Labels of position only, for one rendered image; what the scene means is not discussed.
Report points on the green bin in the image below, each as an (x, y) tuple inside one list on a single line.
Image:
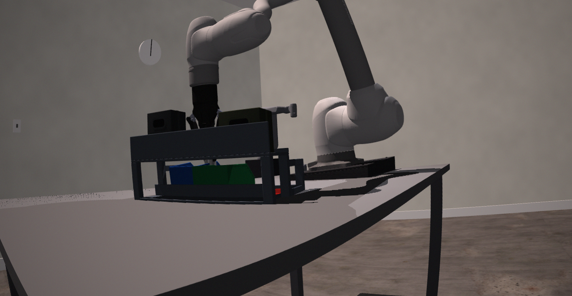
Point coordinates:
[(222, 174)]

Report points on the olive green tool case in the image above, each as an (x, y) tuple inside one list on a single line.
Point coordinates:
[(251, 115)]

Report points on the blue bin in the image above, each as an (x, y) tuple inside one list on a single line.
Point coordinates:
[(181, 174)]

